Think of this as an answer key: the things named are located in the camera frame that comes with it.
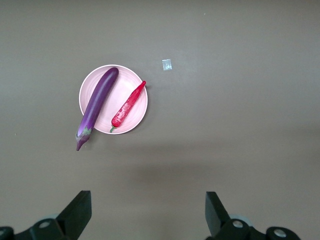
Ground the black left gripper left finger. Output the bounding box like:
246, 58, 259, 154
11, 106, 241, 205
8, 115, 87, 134
29, 190, 92, 240

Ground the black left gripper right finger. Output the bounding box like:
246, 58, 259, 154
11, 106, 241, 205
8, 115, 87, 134
205, 191, 253, 240

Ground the long purple eggplant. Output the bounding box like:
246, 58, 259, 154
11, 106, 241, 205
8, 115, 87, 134
75, 66, 120, 152

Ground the red chili pepper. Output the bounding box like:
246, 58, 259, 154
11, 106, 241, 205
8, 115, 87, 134
109, 80, 147, 133

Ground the pink round plate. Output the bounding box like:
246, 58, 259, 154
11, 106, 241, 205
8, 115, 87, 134
78, 64, 149, 135

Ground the small clear tape piece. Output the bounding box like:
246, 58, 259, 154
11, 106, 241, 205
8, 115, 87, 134
161, 58, 173, 71

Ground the brown table cover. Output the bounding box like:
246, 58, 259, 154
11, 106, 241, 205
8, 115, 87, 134
0, 0, 320, 240

